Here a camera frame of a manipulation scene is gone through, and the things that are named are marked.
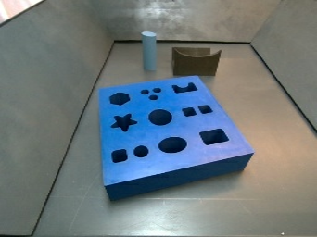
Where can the light blue oval peg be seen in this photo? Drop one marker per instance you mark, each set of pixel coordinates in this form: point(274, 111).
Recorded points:
point(149, 50)

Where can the blue shape sorting board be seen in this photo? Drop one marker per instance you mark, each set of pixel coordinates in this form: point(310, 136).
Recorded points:
point(166, 135)

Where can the dark curved holder block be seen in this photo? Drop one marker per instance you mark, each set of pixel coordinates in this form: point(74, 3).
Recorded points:
point(194, 61)

